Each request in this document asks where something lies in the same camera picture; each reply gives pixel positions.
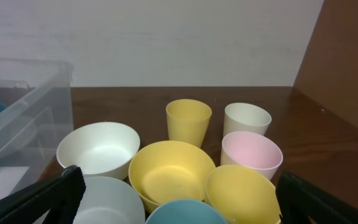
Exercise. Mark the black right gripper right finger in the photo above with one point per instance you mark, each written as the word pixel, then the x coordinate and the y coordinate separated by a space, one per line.
pixel 303 202

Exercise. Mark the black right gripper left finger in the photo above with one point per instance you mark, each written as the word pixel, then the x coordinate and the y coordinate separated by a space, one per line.
pixel 58 197

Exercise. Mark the clear plastic storage container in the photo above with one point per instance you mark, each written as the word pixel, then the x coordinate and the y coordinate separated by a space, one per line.
pixel 38 114

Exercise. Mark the light grey bowl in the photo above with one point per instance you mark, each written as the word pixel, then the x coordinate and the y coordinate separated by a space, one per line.
pixel 109 200

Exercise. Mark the yellow cup near gripper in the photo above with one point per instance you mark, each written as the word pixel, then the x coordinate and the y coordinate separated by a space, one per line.
pixel 242 195

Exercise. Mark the white bowl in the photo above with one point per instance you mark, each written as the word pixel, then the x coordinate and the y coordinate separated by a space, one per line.
pixel 100 149

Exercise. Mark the pink cup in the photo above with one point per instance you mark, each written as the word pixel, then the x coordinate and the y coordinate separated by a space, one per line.
pixel 251 150

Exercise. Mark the cream white cup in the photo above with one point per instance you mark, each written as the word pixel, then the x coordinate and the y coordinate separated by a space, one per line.
pixel 245 117

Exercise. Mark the yellow bowl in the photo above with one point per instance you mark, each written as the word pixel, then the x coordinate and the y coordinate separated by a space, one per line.
pixel 169 170

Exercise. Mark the light blue cup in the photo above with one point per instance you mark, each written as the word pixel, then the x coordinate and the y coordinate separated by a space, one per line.
pixel 185 211

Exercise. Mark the yellow cup upright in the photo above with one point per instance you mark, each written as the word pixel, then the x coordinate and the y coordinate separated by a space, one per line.
pixel 187 121

